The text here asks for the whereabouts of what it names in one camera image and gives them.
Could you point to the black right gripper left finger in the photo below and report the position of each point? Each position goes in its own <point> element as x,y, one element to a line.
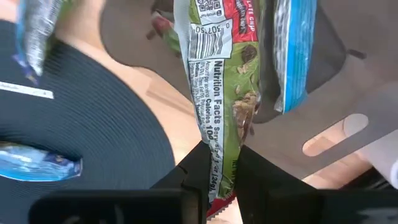
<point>194,174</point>

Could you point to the black aluminium table frame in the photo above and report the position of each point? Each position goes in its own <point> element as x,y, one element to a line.
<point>363,183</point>

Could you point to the round dark blue woven mat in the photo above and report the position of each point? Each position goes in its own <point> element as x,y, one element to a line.
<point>93,140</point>

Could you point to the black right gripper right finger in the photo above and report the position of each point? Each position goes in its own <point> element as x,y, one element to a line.
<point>255,180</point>

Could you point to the blue granola bar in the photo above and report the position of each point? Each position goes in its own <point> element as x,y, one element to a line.
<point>34,34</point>
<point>295,56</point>
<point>37,165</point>

